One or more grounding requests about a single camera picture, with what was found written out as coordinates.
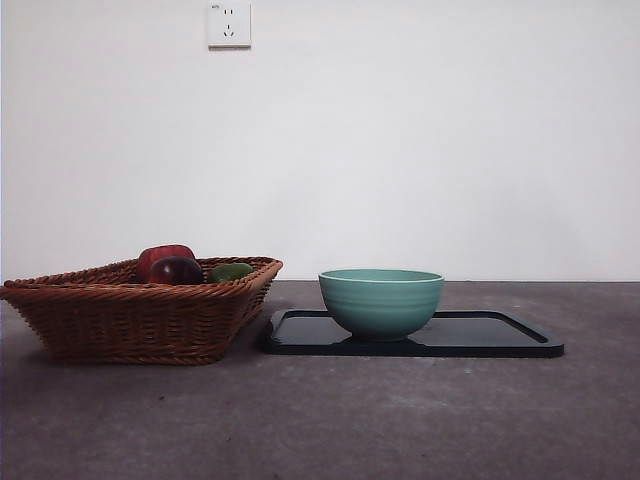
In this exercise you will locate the teal ceramic bowl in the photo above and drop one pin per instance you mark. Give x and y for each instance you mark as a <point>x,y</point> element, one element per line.
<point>382,305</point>

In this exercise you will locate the green avocado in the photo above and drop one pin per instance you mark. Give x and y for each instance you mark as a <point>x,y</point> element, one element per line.
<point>227,272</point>

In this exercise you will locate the dark purple round fruit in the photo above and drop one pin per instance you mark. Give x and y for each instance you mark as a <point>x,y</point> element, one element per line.
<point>175,270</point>

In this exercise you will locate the red apple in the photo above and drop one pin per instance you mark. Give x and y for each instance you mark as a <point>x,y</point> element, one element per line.
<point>146,264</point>

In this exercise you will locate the dark rectangular tray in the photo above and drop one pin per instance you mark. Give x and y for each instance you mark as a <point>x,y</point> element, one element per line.
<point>475,335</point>

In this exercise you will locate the brown wicker basket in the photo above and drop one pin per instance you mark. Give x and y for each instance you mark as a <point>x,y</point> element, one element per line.
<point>125,320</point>

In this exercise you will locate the white wall socket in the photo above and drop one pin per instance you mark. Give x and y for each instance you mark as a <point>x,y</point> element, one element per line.
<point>229,25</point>

